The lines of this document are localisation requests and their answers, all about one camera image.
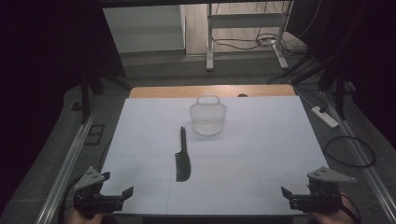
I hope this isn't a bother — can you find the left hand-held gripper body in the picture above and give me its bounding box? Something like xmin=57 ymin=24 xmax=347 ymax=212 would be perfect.
xmin=73 ymin=166 xmax=124 ymax=219

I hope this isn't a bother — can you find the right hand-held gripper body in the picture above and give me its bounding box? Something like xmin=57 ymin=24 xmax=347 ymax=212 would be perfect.
xmin=289 ymin=166 xmax=357 ymax=216

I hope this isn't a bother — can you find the black comb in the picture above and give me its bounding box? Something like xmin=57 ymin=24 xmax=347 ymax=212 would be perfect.
xmin=175 ymin=126 xmax=191 ymax=183

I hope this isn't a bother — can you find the white plastic basket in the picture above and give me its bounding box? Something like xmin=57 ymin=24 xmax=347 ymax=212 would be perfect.
xmin=189 ymin=94 xmax=227 ymax=136

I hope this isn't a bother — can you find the person's left hand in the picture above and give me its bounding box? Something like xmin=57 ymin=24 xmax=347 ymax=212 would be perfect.
xmin=66 ymin=206 xmax=106 ymax=224

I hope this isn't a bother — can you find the person's right hand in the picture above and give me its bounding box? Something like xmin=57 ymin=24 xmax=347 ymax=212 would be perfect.
xmin=307 ymin=199 xmax=356 ymax=224

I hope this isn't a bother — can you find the white table mat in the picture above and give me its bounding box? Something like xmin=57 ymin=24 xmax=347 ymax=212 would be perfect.
xmin=100 ymin=95 xmax=331 ymax=217

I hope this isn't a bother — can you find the white power strip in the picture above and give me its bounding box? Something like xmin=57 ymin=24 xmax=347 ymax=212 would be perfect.
xmin=311 ymin=105 xmax=340 ymax=130

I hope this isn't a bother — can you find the black stand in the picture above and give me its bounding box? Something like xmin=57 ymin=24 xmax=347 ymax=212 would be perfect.
xmin=78 ymin=69 xmax=134 ymax=125
xmin=317 ymin=60 xmax=349 ymax=121

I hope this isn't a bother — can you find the wooden table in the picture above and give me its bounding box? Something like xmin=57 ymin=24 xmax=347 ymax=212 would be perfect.
xmin=129 ymin=84 xmax=296 ymax=100

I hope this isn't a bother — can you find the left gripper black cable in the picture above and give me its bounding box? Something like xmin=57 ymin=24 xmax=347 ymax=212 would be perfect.
xmin=58 ymin=175 xmax=82 ymax=224

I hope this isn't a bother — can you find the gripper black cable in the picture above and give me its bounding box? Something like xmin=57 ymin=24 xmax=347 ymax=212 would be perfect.
xmin=339 ymin=192 xmax=362 ymax=224
xmin=58 ymin=175 xmax=82 ymax=224

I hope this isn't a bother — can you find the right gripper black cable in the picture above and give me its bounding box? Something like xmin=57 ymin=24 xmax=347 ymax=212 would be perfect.
xmin=339 ymin=192 xmax=362 ymax=224

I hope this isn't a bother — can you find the metal floor rail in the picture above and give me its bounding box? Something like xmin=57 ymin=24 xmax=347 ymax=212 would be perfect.
xmin=35 ymin=111 xmax=96 ymax=224
xmin=321 ymin=91 xmax=396 ymax=223

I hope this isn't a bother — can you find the black looped floor cable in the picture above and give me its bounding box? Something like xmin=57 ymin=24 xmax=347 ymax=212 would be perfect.
xmin=322 ymin=135 xmax=377 ymax=169

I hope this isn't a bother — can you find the white power strip cable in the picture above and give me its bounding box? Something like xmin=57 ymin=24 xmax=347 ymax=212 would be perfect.
xmin=289 ymin=77 xmax=321 ymax=109

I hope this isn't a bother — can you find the bundle of floor cables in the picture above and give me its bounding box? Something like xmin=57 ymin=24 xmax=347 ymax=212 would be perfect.
xmin=211 ymin=1 xmax=309 ymax=58

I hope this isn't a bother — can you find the white metal desk frame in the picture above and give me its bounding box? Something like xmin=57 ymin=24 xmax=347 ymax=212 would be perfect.
xmin=205 ymin=0 xmax=294 ymax=72

